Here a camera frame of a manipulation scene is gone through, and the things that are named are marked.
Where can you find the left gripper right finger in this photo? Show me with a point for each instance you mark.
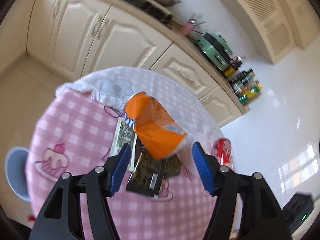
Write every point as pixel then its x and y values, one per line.
pixel 262 217

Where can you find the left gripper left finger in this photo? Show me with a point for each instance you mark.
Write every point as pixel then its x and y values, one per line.
pixel 60 216

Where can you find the red cola can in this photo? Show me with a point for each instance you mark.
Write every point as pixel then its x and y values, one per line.
pixel 223 150

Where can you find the black gold snack wrapper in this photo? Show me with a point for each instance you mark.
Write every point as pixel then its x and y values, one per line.
pixel 150 176

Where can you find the cream sauce packet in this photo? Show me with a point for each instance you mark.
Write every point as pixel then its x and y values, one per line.
pixel 124 135

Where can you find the crushed orange soda can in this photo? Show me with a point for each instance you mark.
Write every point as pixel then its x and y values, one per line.
pixel 154 126

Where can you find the blue trash bin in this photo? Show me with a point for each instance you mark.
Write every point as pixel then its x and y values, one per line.
pixel 14 166

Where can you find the cream kitchen cabinets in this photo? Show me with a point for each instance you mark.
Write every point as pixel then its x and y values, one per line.
pixel 77 37

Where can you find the black power box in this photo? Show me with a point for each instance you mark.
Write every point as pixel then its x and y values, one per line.
pixel 297 210

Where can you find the green yellow bottle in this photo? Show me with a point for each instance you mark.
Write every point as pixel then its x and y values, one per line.
pixel 250 94

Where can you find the dark condiment bottle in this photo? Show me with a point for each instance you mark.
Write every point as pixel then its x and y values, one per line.
pixel 241 80

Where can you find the dark soy sauce bottle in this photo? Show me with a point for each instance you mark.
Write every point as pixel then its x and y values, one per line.
pixel 234 65

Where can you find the green electric cooker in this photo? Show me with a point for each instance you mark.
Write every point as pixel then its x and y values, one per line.
pixel 216 50

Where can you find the pink utensil cup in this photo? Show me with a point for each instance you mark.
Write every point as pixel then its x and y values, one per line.
pixel 191 26

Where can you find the cream upper wall cabinet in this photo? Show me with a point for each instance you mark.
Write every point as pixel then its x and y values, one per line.
pixel 276 26

